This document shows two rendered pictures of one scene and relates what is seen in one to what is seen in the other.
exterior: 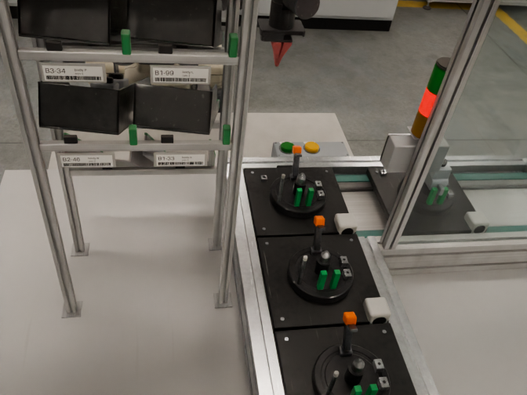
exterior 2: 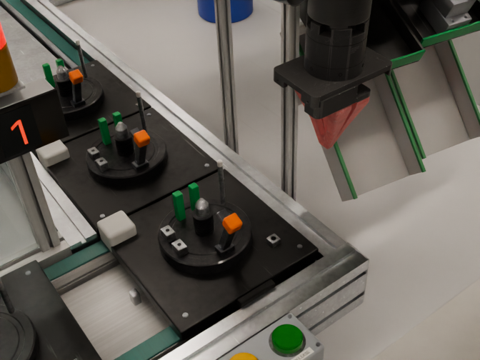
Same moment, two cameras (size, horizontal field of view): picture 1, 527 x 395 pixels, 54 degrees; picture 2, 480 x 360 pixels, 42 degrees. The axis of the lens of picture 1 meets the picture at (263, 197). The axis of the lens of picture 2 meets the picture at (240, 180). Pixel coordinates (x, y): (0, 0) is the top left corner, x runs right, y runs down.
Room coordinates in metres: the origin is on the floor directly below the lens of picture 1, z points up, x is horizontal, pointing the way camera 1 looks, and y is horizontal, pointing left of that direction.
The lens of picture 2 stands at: (1.59, -0.25, 1.64)
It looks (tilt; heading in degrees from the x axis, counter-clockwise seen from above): 41 degrees down; 160
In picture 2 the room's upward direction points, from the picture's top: 3 degrees counter-clockwise
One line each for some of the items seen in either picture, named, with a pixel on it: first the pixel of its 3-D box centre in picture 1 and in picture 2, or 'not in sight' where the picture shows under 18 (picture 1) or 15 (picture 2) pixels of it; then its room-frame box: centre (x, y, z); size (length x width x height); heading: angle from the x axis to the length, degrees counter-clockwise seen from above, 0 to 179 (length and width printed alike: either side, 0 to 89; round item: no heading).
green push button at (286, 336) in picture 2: (287, 148); (287, 340); (1.17, -0.05, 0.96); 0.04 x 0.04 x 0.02
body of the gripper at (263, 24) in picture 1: (281, 16); (335, 48); (1.13, 0.02, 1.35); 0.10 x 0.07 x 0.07; 104
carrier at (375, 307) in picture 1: (323, 264); (123, 141); (0.72, -0.14, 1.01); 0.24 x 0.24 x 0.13; 14
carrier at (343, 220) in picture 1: (299, 186); (203, 218); (0.96, -0.08, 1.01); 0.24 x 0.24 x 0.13; 14
